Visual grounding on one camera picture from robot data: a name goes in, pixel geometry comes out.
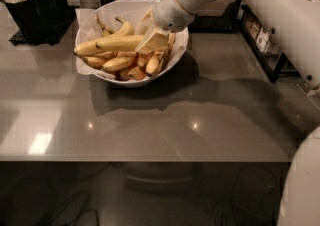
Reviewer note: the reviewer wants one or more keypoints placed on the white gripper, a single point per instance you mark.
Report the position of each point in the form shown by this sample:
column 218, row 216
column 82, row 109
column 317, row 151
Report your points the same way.
column 170, row 14

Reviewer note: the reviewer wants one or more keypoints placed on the large front yellow banana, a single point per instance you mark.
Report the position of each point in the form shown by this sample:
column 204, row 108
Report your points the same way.
column 119, row 44

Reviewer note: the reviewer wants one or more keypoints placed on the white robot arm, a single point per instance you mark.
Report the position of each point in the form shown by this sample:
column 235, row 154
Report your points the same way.
column 294, row 25

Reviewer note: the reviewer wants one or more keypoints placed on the white paper bowl liner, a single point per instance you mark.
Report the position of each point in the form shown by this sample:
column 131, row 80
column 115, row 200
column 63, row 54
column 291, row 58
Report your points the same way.
column 90, row 30

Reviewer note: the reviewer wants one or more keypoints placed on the rear yellow banana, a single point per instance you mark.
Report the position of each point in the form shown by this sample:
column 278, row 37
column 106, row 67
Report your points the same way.
column 92, row 47

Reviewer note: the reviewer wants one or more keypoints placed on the white bowl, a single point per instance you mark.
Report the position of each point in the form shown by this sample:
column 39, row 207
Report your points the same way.
column 133, row 80

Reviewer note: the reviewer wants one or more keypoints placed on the spotted right banana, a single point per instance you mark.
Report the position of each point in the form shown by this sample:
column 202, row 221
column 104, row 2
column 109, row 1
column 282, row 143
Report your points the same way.
column 159, row 58

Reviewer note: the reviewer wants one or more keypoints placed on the small lower yellow banana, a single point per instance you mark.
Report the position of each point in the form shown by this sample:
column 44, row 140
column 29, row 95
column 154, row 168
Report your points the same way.
column 118, row 63

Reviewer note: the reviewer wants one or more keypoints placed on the small back banana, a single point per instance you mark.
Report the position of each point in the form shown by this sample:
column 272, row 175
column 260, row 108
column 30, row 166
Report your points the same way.
column 105, row 28

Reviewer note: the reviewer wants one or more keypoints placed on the orange fruit middle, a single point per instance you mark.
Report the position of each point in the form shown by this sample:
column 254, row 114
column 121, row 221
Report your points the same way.
column 143, row 59

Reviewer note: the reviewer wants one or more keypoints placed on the orange fruit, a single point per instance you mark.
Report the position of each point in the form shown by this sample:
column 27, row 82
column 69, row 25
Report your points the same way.
column 143, row 59
column 136, row 74

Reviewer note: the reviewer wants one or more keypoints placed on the orange fruit front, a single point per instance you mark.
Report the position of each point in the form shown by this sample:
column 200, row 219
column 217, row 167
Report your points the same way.
column 136, row 74

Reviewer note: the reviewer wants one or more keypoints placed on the black napkin dispenser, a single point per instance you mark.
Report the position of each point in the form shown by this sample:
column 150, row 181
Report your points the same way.
column 221, row 24

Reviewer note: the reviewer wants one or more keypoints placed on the brown paper napkins stack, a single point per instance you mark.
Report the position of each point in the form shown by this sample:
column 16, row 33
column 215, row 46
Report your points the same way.
column 214, row 8

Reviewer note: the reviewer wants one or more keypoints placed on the black cutlery holder rear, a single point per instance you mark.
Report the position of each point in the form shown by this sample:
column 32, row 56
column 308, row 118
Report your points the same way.
column 52, row 11

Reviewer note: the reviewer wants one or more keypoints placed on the black cutlery holder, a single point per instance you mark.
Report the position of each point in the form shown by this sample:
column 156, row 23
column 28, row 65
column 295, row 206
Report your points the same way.
column 30, row 20
column 52, row 11

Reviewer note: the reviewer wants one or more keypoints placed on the sweetener packets in rack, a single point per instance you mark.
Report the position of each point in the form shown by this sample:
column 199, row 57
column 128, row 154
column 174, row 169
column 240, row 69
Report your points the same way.
column 260, row 36

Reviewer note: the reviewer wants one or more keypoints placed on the black cutlery holder front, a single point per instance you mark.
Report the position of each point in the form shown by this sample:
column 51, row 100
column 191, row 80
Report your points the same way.
column 30, row 20

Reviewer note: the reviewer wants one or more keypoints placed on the black rubber mat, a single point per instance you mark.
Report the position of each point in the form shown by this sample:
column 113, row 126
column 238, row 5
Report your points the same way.
column 55, row 34

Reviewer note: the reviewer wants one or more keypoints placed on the black wire condiment rack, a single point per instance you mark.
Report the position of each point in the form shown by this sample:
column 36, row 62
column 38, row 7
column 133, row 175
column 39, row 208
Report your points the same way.
column 273, row 65

